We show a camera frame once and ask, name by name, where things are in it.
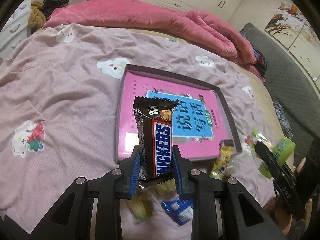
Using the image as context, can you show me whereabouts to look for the blue foil snack packet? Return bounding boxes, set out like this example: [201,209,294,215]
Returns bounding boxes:
[161,197,194,226]

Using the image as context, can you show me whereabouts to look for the yellow cartoon snack packet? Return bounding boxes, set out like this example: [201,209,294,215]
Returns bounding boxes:
[209,139,234,180]

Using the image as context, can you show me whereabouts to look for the small yellow cracker packet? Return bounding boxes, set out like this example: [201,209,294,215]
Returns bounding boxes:
[126,192,154,224]

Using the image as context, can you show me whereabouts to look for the brown Snickers bar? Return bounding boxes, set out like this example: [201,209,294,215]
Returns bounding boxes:
[133,96,178,185]

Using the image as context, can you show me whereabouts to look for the green milk candy packet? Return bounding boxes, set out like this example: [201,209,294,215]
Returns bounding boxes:
[249,128,296,172]

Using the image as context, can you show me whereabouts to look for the clear pastry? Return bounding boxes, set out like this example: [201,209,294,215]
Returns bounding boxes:
[154,179,176,197]

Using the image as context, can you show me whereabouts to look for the person's right hand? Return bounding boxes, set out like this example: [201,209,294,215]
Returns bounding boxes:
[263,197,312,236]

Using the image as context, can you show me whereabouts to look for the grey patterned cloth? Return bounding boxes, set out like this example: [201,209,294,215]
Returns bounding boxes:
[273,101,293,140]

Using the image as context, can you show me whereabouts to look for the grey quilted headboard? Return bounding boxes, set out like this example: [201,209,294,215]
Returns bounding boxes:
[240,22,319,166]

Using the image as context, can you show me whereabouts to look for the pink blue children's book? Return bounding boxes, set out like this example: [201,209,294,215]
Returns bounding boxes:
[117,70,232,159]

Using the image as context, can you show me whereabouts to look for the dark shallow box tray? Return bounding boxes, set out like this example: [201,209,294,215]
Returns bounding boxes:
[115,64,243,164]

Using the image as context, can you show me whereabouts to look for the dark clothes near headboard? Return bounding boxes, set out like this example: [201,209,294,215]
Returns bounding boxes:
[250,46,267,82]

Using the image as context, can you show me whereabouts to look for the pink printed bed sheet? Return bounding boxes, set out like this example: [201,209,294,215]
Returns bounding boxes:
[1,24,282,232]

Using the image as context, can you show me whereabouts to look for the white drawer chest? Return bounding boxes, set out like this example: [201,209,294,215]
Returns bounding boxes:
[0,0,31,63]

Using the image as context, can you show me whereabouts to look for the brown knitted plush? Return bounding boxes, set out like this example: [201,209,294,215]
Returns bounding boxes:
[28,1,47,33]

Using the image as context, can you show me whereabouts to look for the pink fleece blanket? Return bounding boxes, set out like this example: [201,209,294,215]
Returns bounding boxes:
[44,0,265,82]

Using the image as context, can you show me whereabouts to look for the dark folded clothes pile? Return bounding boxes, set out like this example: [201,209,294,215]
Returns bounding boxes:
[41,0,69,18]

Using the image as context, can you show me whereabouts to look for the tree wall painting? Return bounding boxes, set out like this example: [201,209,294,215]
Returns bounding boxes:
[264,1,306,49]

